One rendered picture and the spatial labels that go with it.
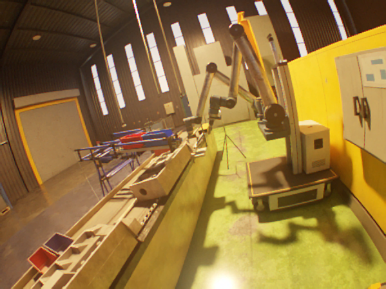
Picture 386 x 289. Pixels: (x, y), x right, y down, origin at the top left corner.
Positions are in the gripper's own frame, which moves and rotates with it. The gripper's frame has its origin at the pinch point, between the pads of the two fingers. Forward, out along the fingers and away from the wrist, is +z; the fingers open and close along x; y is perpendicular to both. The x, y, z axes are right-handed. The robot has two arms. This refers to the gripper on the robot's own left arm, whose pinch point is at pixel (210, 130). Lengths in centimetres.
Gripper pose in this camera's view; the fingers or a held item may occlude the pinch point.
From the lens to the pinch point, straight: 186.4
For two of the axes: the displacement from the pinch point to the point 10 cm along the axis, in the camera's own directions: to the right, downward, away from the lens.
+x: -2.2, 3.5, -9.1
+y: -9.7, -2.1, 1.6
